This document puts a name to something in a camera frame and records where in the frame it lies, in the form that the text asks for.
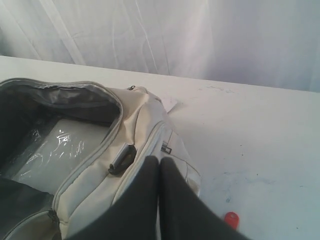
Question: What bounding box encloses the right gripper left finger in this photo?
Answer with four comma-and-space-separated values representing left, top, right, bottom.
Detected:
69, 156, 159, 240

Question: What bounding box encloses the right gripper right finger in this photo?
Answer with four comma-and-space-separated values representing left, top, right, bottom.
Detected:
159, 157, 244, 240

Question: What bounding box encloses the bunch of colourful key tags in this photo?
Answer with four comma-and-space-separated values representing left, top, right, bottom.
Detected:
223, 211, 240, 230

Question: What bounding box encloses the beige duffel bag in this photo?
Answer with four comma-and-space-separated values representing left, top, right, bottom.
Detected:
0, 78, 201, 240

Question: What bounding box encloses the white backdrop curtain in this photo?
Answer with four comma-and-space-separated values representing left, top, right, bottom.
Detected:
0, 0, 320, 92

